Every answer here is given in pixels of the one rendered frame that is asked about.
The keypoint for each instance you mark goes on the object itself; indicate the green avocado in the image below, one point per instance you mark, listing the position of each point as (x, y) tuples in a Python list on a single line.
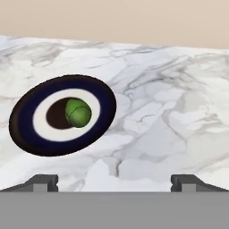
[(78, 113)]

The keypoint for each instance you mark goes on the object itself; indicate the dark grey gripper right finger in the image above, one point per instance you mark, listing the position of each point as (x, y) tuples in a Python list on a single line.
[(186, 182)]

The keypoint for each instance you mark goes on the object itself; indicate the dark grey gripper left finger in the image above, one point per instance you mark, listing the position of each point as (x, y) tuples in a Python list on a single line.
[(41, 182)]

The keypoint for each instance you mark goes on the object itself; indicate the dark blue and white plate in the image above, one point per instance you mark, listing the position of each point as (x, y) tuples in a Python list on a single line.
[(27, 131)]

